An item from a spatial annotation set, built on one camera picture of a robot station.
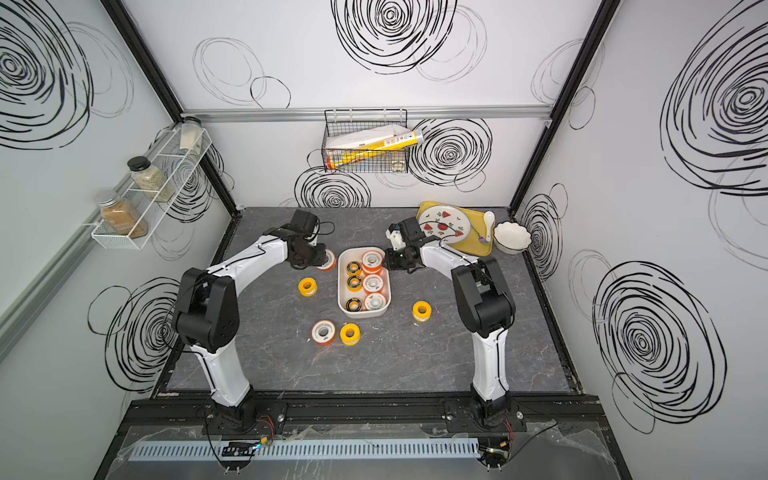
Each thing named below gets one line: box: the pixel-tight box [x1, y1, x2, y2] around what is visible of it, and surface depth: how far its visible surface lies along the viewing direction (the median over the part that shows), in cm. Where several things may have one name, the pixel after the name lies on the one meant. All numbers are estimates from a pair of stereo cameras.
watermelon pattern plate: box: [418, 205, 472, 244], surface depth 118 cm
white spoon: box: [484, 210, 495, 242], surface depth 118 cm
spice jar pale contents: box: [179, 116, 203, 155], surface depth 88 cm
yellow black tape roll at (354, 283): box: [346, 275, 363, 292], surface depth 99 cm
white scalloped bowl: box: [493, 221, 532, 255], surface depth 113 cm
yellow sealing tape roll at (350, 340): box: [340, 323, 361, 346], surface depth 88 cm
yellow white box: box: [326, 124, 424, 170], surface depth 88 cm
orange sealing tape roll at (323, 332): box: [311, 319, 336, 346], surface depth 88 cm
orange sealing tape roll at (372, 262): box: [361, 250, 384, 276], surface depth 101 cm
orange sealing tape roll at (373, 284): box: [362, 274, 384, 294], surface depth 98 cm
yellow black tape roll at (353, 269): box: [346, 261, 362, 277], surface depth 103 cm
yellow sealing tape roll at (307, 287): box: [298, 277, 319, 298], surface depth 98 cm
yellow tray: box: [416, 201, 495, 256], surface depth 114 cm
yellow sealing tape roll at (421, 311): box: [412, 300, 433, 323], surface depth 93 cm
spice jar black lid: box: [127, 156, 175, 203], surface depth 72 cm
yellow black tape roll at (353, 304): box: [346, 298, 363, 312], surface depth 94 cm
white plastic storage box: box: [337, 246, 391, 318], surface depth 99 cm
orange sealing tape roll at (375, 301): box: [364, 292, 388, 311], surface depth 95 cm
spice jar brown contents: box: [95, 191, 149, 239], surface depth 65 cm
